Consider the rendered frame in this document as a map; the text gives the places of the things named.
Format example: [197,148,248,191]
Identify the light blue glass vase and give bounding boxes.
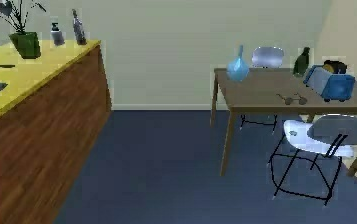
[226,44,250,83]

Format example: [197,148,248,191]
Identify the brown wooden dining table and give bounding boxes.
[210,67,357,178]

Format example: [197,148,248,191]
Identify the white chair with black legs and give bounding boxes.
[267,114,357,207]
[239,46,285,132]

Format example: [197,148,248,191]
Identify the dark eyeglasses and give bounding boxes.
[275,92,309,106]

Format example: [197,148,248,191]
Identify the tall grey glass bottle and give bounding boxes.
[71,8,88,46]

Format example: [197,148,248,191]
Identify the dark green bottle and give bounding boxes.
[292,46,311,78]

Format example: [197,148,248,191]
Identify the wooden counter with yellow top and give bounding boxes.
[0,39,113,224]

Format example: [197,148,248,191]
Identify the grey soap dispenser bottle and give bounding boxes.
[50,21,66,47]

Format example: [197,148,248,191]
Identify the blue toaster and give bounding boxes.
[302,64,356,103]

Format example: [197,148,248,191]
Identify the house plant in green pot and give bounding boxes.
[0,0,48,60]

